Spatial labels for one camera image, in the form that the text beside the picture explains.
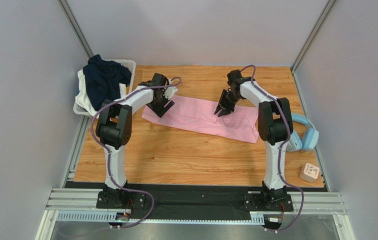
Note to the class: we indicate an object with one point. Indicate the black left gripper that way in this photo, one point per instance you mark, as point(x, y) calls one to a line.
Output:
point(160, 110)

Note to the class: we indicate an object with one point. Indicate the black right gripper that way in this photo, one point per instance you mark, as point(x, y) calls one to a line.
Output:
point(227, 99)

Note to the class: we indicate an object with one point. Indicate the pink t shirt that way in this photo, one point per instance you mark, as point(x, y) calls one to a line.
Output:
point(197, 115)

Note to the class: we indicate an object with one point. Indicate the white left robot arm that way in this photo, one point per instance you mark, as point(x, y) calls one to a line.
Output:
point(113, 131)

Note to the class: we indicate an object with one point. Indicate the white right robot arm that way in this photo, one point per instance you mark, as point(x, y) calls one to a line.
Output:
point(275, 128)

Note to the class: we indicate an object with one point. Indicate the white plastic laundry basket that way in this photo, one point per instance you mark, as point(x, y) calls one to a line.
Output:
point(123, 89)

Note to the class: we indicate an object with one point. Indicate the navy blue t shirt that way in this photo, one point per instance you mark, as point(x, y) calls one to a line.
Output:
point(103, 79)

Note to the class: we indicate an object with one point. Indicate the white t shirt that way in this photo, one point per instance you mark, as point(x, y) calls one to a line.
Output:
point(83, 104)

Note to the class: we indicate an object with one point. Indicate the light blue headphones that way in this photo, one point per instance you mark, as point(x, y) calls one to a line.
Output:
point(309, 138)

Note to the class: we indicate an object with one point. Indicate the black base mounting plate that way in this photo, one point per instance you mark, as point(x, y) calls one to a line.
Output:
point(193, 202)

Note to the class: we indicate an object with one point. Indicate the small pink cube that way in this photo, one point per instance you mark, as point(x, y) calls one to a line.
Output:
point(309, 172)

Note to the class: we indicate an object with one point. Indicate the aluminium frame rail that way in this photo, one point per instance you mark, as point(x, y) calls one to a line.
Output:
point(72, 204)

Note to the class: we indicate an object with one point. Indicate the left aluminium corner post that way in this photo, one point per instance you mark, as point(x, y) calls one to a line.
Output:
point(68, 12)

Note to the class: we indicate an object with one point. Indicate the aluminium corner post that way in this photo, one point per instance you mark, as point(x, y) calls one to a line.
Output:
point(328, 8)
point(68, 12)

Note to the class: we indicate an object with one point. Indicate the right aluminium corner post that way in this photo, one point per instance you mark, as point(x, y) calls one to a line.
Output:
point(328, 8)

